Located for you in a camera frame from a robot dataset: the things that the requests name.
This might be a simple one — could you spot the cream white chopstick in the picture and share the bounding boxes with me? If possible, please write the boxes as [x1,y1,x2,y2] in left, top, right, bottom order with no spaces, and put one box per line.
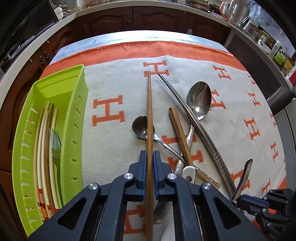
[41,110,53,221]
[49,108,60,212]

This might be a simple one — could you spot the large stainless steel spoon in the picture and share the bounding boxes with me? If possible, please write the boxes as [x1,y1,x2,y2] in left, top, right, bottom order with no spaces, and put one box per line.
[169,81,211,175]

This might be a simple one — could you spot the brown square wooden chopstick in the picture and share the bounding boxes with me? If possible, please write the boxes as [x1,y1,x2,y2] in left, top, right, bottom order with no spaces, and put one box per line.
[168,106,221,190]

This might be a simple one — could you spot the orange beige H-pattern blanket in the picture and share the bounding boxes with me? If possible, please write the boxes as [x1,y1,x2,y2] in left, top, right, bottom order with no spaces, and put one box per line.
[39,40,287,241]

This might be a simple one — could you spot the white countertop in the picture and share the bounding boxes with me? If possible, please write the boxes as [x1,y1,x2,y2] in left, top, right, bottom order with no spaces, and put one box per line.
[0,0,232,110]

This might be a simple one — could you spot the stainless steel fork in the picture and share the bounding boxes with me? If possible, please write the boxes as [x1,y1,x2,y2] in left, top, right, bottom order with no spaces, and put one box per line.
[50,128,64,207]

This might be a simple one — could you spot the dark brown wooden chopstick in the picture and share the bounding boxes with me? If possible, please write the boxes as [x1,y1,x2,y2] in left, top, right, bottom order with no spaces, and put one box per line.
[45,101,55,218]

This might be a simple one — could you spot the lime green plastic tray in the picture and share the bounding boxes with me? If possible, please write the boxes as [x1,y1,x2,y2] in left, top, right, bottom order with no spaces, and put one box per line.
[11,65,88,235]

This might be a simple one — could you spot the red white box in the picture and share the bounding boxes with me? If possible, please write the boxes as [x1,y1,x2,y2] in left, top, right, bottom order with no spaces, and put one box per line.
[285,65,296,87]

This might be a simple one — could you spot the long brown wooden chopstick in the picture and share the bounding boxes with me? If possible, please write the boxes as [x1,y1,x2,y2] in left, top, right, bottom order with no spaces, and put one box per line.
[146,71,154,240]

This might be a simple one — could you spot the stainless steel kettle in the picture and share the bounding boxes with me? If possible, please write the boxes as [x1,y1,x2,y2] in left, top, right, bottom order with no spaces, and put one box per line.
[229,0,250,27]

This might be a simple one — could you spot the small stainless steel spoon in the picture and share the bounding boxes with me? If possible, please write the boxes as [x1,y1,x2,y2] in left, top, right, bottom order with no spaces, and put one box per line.
[132,115,186,163]

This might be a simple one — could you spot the white ceramic soup spoon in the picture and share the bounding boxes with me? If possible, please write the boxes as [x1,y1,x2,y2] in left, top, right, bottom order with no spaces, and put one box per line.
[160,165,196,241]

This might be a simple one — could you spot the pale bamboo chopstick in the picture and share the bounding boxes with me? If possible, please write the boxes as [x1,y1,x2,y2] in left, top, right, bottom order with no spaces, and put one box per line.
[37,101,50,222]
[33,108,45,223]

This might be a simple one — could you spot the dark wooden cabinets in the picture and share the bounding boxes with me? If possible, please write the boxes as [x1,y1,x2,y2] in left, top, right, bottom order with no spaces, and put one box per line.
[1,6,230,237]

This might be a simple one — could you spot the stainless steel metal chopstick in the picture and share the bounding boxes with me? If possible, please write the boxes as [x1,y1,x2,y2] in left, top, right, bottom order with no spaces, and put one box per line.
[158,73,236,196]

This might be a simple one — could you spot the embossed handle steel spoon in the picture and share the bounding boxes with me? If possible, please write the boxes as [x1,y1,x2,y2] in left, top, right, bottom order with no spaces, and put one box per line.
[153,201,170,223]

